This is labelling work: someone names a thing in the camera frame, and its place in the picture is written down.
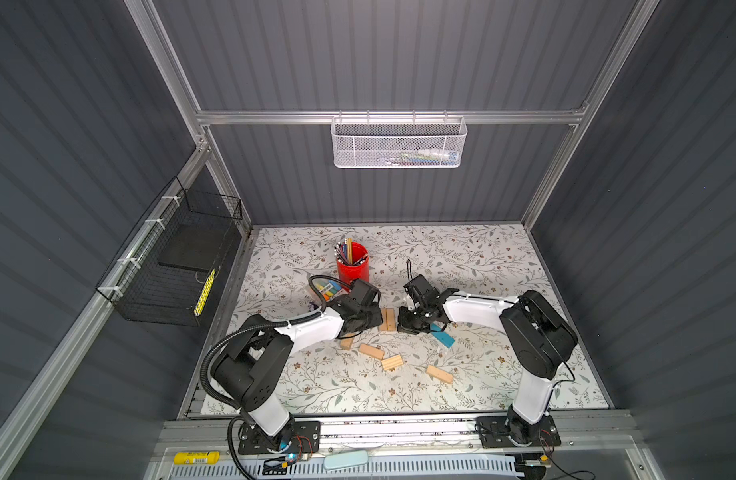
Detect numbered wood block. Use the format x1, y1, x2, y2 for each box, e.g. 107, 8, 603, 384
426, 365, 454, 384

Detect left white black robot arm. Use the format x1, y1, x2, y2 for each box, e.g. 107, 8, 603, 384
199, 279, 383, 443

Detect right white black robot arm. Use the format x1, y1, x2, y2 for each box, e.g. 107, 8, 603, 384
398, 275, 579, 427

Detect teal wood block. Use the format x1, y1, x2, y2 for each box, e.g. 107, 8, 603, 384
430, 324, 455, 349

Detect grooved wood block near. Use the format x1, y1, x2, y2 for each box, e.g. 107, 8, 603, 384
381, 355, 404, 372

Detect highlighter pen pack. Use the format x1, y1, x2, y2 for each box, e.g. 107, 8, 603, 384
314, 279, 348, 301

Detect red pencil cup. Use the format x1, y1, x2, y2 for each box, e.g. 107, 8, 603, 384
336, 253, 370, 283

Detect coloured pencils in cup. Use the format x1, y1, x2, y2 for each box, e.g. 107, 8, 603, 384
335, 238, 368, 266

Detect light blue oval pad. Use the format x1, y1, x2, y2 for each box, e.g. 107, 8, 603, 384
323, 450, 370, 470

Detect pens in white basket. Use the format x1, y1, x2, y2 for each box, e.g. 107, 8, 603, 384
382, 149, 461, 168

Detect yellow marker in black basket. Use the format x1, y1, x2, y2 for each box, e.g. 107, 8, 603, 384
193, 269, 217, 317

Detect black corrugated cable hose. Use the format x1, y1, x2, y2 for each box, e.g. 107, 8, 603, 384
199, 274, 351, 480

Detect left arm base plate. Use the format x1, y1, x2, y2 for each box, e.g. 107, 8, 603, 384
237, 420, 322, 455

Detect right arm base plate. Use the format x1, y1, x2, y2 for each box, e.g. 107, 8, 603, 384
475, 414, 562, 448

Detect white wire mesh basket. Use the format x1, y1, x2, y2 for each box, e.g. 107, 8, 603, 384
330, 115, 468, 169

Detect black wire wall basket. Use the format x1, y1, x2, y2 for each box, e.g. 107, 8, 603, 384
97, 180, 244, 327

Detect yellow tube on front rail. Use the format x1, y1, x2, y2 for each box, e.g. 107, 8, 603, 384
173, 451, 221, 465

